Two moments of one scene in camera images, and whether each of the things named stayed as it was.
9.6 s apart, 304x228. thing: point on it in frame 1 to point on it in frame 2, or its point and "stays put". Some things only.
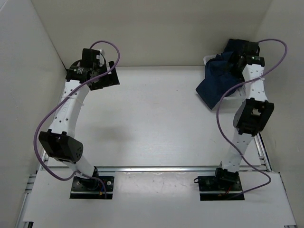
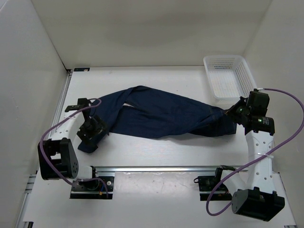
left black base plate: (92, 188) stays put
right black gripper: (235, 59) to (230, 111)
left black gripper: (107, 82) to (99, 127)
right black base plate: (212, 188) stays put
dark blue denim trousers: (219, 79) to (144, 113)
